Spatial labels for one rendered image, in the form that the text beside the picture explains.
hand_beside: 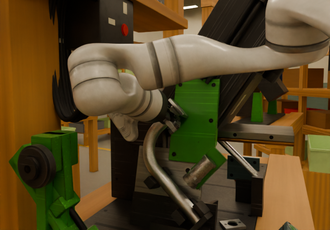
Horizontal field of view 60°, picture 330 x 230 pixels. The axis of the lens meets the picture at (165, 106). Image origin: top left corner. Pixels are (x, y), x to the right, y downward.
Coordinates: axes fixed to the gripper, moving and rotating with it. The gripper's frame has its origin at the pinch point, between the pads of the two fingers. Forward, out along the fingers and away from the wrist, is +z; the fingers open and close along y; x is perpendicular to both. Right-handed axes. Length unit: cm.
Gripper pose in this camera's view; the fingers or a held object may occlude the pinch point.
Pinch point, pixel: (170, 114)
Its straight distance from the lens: 70.4
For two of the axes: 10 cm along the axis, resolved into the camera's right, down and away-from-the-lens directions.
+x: -7.3, 6.7, 1.6
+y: -5.8, -7.2, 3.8
